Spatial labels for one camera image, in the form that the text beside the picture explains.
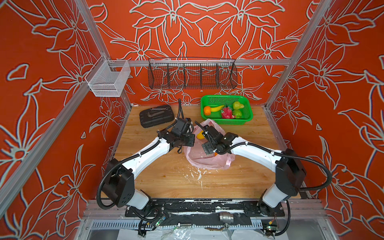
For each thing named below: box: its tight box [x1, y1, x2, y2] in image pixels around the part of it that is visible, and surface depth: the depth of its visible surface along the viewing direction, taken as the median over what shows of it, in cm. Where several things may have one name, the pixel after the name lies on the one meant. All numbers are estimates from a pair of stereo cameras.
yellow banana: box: [210, 105, 225, 112], surface depth 116 cm
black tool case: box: [139, 105, 175, 128], surface depth 106 cm
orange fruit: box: [204, 106, 211, 116], surface depth 112 cm
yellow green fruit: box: [233, 101, 245, 110], surface depth 113 cm
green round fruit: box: [232, 109, 242, 119], surface depth 109 cm
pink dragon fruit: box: [221, 107, 236, 119], surface depth 108 cm
